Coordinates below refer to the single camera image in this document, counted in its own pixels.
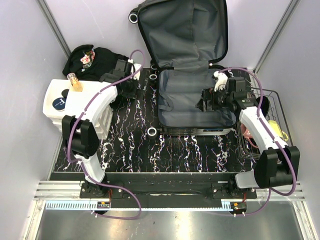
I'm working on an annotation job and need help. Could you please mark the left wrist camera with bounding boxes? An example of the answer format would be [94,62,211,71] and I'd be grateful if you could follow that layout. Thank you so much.
[113,59,131,77]

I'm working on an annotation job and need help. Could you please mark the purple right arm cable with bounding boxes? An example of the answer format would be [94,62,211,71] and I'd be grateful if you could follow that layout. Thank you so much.
[217,67,299,217]

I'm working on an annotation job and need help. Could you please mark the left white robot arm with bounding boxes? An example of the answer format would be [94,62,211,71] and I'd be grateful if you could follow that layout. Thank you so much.
[61,77,139,198]

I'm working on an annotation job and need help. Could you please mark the black floral print garment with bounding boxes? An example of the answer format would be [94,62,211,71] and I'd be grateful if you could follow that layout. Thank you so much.
[62,44,129,81]

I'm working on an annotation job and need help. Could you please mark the space astronaut hard-shell suitcase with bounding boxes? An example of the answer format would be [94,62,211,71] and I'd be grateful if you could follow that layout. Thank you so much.
[128,0,237,136]

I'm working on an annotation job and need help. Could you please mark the small brown jar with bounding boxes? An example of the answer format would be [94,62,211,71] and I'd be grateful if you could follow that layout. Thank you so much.
[61,89,69,99]

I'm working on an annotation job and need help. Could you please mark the pink patterned mug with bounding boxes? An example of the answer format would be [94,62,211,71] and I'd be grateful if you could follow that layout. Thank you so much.
[240,123,258,149]

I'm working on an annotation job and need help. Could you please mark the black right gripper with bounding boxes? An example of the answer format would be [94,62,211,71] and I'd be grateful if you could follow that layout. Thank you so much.
[195,84,233,113]

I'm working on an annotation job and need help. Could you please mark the blue lid round jar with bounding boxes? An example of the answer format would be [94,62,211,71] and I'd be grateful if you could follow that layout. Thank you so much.
[52,97,66,111]

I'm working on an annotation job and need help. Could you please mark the black round object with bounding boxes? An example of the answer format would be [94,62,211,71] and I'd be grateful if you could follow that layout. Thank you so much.
[260,96,270,117]

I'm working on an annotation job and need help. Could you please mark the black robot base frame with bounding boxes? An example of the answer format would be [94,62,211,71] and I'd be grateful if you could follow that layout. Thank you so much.
[79,172,257,203]

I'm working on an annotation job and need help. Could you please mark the black wire basket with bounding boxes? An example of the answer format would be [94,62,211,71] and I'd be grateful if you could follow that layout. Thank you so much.
[236,89,293,160]

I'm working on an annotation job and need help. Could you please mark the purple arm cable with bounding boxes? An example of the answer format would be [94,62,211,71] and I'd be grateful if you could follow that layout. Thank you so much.
[66,49,146,220]
[217,67,299,217]

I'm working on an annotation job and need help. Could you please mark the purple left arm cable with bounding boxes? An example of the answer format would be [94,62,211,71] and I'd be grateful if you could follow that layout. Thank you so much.
[66,49,146,220]

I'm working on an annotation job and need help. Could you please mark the white storage bins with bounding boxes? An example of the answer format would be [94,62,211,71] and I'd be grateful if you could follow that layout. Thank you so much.
[42,79,118,140]

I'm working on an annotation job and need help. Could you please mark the white cable duct strip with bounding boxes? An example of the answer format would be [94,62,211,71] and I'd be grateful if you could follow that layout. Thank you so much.
[45,199,247,212]

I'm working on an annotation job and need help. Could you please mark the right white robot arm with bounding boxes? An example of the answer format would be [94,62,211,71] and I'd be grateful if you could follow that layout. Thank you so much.
[196,88,300,199]

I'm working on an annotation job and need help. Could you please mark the aluminium rail frame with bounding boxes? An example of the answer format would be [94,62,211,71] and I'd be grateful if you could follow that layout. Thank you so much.
[23,0,320,240]

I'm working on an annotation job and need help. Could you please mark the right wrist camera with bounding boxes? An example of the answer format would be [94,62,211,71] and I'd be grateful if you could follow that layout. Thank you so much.
[227,76,247,93]

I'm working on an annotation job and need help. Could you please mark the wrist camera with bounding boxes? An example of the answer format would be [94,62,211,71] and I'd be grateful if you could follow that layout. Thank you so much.
[227,76,247,93]
[113,59,131,77]

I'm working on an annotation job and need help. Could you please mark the yellow mug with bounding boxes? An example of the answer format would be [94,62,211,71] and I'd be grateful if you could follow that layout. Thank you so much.
[268,120,289,142]

